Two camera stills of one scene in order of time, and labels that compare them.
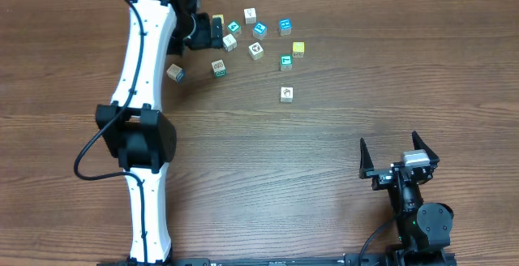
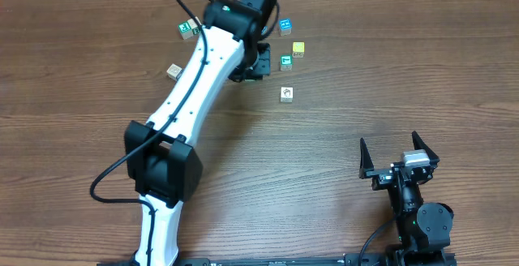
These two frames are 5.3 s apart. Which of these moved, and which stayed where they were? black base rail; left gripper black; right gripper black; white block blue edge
Moved: left gripper black
Stayed: black base rail; right gripper black; white block blue edge
